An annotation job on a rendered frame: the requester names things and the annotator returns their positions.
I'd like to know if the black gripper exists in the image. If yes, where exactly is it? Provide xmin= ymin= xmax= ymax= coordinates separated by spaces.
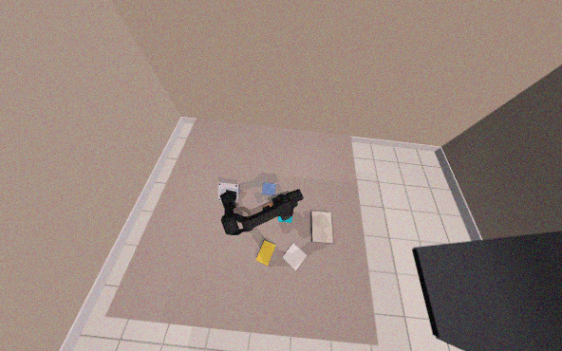
xmin=263 ymin=202 xmax=298 ymax=211

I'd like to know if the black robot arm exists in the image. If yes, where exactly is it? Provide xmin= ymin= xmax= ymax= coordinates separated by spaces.
xmin=220 ymin=189 xmax=304 ymax=235

